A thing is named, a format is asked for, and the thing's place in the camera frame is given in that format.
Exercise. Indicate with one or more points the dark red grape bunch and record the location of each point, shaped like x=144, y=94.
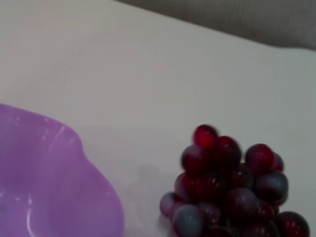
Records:
x=229, y=187

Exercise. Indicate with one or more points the purple scalloped plastic bowl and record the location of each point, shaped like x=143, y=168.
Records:
x=49, y=177

